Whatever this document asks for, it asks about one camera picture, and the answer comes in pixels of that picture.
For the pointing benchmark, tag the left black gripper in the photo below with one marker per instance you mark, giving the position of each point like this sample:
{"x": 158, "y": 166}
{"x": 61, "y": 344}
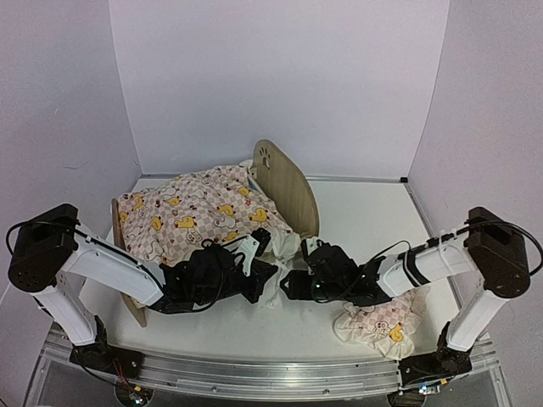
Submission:
{"x": 262, "y": 271}

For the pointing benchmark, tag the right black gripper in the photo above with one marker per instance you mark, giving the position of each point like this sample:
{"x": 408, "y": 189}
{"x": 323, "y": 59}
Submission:
{"x": 299, "y": 290}

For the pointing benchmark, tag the duck print ruffled bed cover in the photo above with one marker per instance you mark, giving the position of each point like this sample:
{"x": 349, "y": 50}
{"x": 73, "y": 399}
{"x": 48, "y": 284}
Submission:
{"x": 192, "y": 226}

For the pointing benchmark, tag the wooden pet bed frame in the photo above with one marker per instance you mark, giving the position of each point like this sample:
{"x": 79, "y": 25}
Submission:
{"x": 282, "y": 181}

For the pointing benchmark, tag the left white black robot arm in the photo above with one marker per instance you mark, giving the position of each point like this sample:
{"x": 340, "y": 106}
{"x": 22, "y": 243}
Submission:
{"x": 53, "y": 244}

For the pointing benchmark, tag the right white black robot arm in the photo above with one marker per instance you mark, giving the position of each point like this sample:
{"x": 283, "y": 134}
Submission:
{"x": 486, "y": 245}

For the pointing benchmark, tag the duck print ruffled pillow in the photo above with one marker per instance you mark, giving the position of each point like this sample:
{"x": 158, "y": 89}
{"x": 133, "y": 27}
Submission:
{"x": 388, "y": 328}

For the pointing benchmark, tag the blue white striped mattress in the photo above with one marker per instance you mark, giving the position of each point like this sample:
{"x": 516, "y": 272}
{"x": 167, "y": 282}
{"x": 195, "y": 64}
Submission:
{"x": 254, "y": 187}

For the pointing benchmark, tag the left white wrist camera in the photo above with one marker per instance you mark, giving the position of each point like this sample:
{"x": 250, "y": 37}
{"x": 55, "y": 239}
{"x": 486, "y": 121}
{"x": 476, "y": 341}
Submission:
{"x": 253, "y": 246}

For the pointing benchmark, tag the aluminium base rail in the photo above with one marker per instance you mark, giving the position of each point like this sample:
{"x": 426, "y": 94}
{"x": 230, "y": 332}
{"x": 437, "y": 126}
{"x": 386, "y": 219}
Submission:
{"x": 281, "y": 382}

